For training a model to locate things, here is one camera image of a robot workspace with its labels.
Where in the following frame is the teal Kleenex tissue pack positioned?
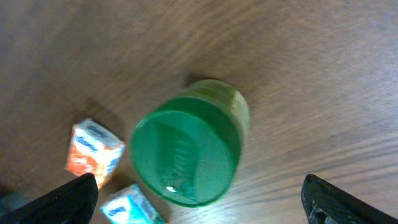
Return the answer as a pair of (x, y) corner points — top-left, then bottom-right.
(101, 184), (166, 224)

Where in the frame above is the green lid jar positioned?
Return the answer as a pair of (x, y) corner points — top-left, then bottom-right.
(131, 79), (250, 207)

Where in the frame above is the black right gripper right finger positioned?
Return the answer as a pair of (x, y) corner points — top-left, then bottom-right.
(301, 174), (397, 224)

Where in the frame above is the orange Kleenex tissue pack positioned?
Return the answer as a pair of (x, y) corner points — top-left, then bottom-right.
(65, 118), (126, 189)

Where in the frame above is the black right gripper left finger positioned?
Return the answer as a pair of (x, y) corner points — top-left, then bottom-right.
(1, 173), (99, 224)

